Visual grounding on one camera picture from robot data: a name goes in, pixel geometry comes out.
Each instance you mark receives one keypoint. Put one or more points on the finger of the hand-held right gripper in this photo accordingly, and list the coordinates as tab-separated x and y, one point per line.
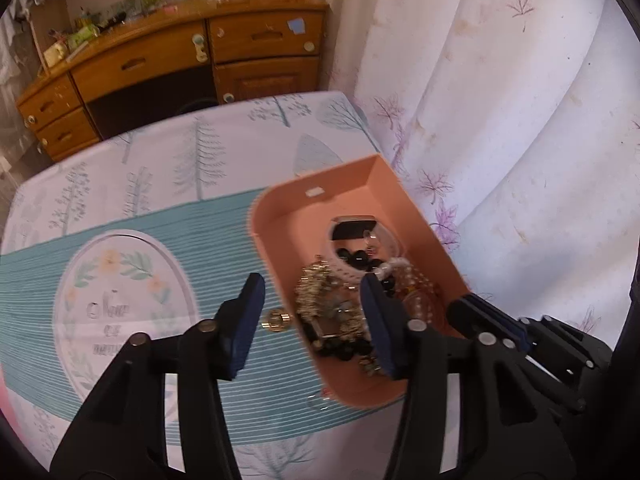
500	312
462	315

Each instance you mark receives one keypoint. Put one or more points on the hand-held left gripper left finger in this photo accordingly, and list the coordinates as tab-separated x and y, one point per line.
245	327

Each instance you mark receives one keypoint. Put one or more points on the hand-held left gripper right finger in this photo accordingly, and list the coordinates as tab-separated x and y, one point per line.
380	330

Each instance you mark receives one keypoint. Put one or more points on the pink plastic box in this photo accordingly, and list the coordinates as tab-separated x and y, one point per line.
300	230

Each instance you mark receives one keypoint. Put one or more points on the tree print tablecloth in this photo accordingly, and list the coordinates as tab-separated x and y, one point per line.
150	160

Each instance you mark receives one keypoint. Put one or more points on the leaf print curtain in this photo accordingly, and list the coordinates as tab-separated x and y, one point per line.
500	110

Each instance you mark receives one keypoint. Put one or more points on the mint drawer safety lock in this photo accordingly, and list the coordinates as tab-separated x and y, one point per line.
200	47

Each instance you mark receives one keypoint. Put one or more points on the wooden desk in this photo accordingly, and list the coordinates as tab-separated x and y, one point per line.
150	60

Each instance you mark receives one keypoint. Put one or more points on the blue sticker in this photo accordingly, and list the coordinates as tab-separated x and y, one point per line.
297	26

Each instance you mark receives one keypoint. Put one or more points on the pale yellow box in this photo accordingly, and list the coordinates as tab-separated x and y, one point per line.
55	55

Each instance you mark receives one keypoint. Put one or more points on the green packet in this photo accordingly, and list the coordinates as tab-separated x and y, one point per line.
82	37

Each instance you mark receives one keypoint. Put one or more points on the white lace cover cloth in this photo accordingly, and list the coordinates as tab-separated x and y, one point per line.
10	85

